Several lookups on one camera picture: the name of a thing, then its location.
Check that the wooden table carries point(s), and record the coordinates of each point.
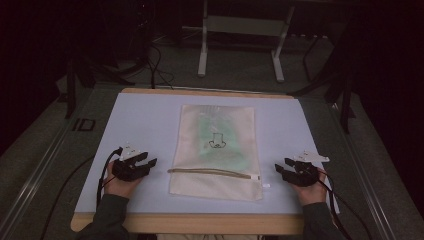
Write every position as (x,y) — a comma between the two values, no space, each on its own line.
(200,224)

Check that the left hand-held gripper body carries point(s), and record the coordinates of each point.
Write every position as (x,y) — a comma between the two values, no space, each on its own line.
(128,170)

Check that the person's right hand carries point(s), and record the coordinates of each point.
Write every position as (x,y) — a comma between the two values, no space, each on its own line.
(311,194)

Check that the black tripod stand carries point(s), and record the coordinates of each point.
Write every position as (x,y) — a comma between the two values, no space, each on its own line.
(345,100)
(71,86)

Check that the cream zippered mesh bag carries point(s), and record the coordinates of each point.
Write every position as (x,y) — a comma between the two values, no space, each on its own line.
(216,188)

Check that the pale blue table mat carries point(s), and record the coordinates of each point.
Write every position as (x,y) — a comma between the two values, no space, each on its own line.
(140,116)

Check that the white metal stand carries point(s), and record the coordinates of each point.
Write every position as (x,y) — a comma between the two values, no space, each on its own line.
(245,25)

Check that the person's left hand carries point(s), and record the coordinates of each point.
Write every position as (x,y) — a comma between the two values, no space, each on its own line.
(118,188)

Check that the metal floor rail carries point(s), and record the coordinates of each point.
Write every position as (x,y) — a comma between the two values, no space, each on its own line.
(363,173)
(36,180)

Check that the green cloth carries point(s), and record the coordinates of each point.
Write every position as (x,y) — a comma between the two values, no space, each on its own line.
(231,156)

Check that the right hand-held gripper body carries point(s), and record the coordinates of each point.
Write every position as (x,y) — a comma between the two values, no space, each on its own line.
(305,176)

